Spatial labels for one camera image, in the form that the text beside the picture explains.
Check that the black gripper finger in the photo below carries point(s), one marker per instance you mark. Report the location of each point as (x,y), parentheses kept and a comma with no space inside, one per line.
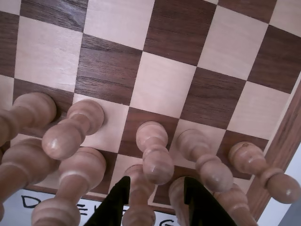
(204,209)
(113,207)

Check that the light wooden pawn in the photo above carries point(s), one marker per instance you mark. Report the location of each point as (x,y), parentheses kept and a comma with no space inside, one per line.
(249,157)
(155,164)
(82,115)
(35,106)
(211,174)

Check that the light wooden bishop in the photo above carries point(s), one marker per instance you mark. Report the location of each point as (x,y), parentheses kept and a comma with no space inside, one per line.
(141,202)

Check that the light wooden rook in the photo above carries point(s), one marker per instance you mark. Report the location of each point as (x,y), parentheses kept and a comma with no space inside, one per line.
(235,204)

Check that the white paper strip with letters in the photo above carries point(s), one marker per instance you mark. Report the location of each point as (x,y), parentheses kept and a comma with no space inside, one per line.
(14,200)

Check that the wooden chessboard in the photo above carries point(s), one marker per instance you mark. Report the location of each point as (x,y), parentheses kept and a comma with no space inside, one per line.
(164,82)

